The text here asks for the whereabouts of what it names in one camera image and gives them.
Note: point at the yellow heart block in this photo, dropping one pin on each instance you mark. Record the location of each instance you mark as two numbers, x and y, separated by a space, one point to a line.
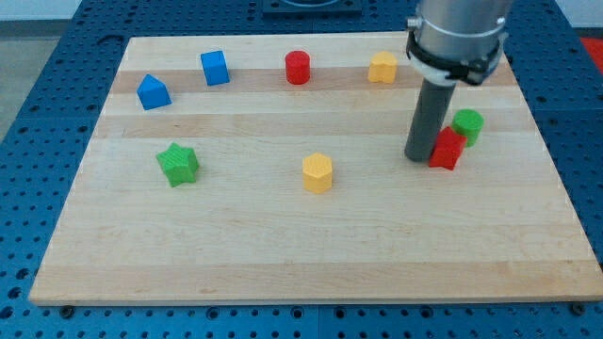
383 68

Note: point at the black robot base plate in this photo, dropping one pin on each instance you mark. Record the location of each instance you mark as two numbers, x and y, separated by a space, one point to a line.
271 8

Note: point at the green star block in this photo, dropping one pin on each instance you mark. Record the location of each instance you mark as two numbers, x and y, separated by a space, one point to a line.
179 164

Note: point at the wooden board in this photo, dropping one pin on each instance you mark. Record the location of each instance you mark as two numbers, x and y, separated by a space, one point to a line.
498 228

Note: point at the green cylinder block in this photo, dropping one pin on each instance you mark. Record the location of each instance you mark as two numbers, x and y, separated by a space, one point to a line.
468 123

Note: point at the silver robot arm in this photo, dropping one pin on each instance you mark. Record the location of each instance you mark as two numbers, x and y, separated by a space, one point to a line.
450 41

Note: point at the blue pentagon block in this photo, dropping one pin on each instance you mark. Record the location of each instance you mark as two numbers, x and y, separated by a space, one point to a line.
153 93

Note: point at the red cylinder block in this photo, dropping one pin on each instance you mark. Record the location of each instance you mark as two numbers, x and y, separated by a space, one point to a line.
297 67

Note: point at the blue cube block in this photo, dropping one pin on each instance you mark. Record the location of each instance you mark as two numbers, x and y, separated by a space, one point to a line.
215 68

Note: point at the red star block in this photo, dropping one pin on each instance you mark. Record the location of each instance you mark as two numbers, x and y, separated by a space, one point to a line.
448 148

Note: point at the yellow hexagon block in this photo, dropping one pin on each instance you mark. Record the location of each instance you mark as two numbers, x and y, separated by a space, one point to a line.
317 173

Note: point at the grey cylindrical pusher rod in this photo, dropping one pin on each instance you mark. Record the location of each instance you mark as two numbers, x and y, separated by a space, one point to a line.
431 109

